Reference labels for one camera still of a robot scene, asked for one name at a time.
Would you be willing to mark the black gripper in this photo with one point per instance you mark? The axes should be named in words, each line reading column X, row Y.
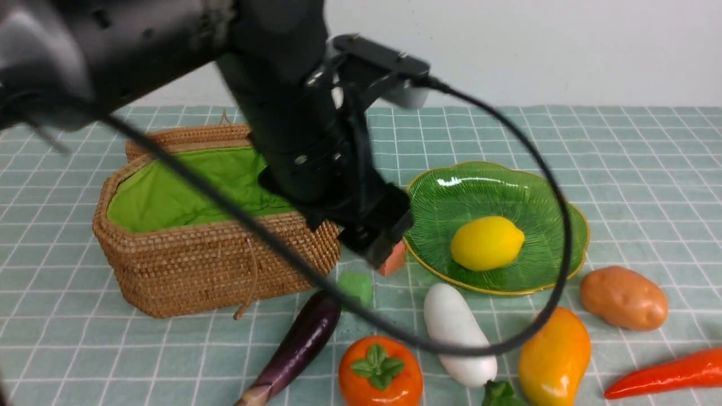
column 373, row 214

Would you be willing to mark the yellow toy lemon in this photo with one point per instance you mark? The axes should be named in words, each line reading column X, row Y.
column 486, row 244

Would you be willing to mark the purple toy eggplant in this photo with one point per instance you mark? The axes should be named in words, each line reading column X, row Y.
column 305, row 339

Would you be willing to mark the white toy radish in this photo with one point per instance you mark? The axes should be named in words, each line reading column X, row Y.
column 449, row 319

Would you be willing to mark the orange toy persimmon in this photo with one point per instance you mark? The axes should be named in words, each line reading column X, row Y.
column 377, row 370

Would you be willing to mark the yellow orange toy mango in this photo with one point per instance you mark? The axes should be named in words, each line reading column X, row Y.
column 553, row 363

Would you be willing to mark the brown toy potato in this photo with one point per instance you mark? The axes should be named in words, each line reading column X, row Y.
column 624, row 298

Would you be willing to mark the orange toy carrot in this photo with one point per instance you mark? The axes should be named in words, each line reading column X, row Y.
column 701, row 369

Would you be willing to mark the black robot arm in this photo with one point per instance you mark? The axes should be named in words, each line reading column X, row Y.
column 302, row 93

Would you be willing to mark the salmon foam cube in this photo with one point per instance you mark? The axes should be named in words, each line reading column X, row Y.
column 395, row 261

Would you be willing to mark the green foam cube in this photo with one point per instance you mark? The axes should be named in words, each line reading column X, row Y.
column 358, row 285

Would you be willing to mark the green glass plate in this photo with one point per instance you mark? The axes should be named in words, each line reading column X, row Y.
column 445, row 199

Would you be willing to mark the wicker basket green lining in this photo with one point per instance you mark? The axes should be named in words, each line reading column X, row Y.
column 204, row 267

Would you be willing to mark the checkered green tablecloth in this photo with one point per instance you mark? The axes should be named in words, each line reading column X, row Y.
column 646, row 178

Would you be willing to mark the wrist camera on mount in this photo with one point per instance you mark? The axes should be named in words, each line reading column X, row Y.
column 367, row 71

